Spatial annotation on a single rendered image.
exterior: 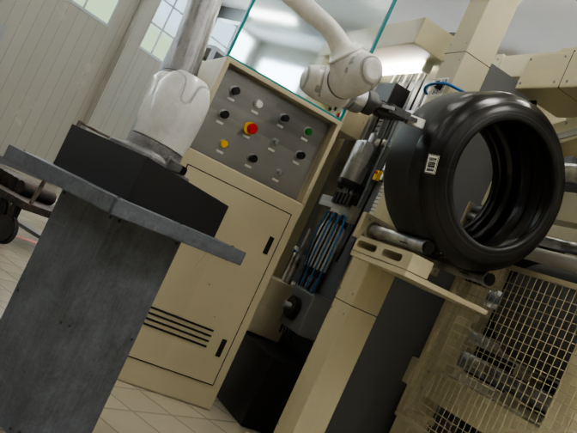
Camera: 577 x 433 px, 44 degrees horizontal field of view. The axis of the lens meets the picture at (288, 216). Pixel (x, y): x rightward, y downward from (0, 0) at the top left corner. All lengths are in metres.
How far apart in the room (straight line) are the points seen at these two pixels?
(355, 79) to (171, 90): 0.50
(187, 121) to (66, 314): 0.59
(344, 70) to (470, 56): 0.91
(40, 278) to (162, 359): 0.95
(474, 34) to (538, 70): 0.28
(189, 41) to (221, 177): 0.70
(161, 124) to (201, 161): 0.79
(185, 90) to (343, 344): 1.17
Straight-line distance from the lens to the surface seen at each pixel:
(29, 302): 2.02
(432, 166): 2.26
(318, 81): 2.12
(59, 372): 1.95
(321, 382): 2.69
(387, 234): 2.49
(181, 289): 2.77
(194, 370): 2.88
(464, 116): 2.32
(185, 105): 1.97
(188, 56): 2.21
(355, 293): 2.66
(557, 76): 2.81
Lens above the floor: 0.70
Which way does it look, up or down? 3 degrees up
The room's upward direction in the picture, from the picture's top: 25 degrees clockwise
